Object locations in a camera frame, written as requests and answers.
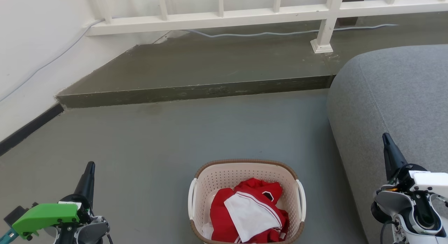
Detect beige perforated laundry basket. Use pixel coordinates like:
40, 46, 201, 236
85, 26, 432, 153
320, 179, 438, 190
188, 159, 307, 244

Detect red garment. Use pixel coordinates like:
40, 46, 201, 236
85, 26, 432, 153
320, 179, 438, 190
210, 178, 290, 244

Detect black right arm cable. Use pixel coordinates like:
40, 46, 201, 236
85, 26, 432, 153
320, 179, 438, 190
380, 219, 399, 244

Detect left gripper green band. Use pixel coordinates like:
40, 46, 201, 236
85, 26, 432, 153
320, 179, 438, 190
12, 162, 96, 244

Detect thin grey wall cable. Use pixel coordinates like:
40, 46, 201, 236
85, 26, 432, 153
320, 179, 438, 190
0, 18, 399, 103

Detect white shorts with red stripes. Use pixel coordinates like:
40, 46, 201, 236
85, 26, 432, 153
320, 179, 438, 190
224, 191, 283, 243

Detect white wooden railing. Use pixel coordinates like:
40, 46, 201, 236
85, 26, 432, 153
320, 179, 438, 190
84, 0, 448, 54

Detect grey fabric sofa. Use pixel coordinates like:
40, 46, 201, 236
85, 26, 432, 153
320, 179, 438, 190
327, 44, 448, 244

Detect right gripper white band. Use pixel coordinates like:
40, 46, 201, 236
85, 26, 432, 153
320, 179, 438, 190
382, 133, 448, 195

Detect black baseboard strip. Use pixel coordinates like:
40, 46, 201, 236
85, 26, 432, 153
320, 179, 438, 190
0, 103, 65, 156

